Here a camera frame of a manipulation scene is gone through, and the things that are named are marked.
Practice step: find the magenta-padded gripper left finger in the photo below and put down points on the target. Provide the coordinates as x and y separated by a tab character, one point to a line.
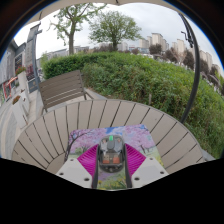
74	170

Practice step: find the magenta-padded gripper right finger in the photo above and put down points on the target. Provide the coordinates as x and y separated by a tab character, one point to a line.
148	170

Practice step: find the transparent grey computer mouse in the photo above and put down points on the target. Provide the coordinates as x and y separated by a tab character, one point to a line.
110	156

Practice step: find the floral print mouse pad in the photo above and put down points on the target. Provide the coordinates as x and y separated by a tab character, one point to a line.
136	136

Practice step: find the white planter with orange flowers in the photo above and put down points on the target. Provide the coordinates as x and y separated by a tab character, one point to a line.
19	113

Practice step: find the brown slatted chair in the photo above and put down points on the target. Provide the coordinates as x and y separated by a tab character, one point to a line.
61	88

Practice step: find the green hedge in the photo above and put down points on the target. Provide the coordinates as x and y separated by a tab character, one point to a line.
140	76

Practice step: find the white planter with red flowers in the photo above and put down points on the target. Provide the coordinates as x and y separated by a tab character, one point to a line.
22	81

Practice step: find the black curved parasol pole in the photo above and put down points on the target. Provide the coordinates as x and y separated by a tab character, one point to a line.
196	66

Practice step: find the grey shopfront building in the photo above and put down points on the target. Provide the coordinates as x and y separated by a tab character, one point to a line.
11	63

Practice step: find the distant apartment buildings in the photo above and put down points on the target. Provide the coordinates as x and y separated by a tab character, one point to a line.
156	39

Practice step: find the thin-trunked sparse tree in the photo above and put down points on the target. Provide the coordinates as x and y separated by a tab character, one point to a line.
71	36

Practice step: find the round leafy green tree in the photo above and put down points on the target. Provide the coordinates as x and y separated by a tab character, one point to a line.
113	26

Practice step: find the beige parasol canopy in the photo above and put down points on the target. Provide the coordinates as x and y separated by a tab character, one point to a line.
66	3

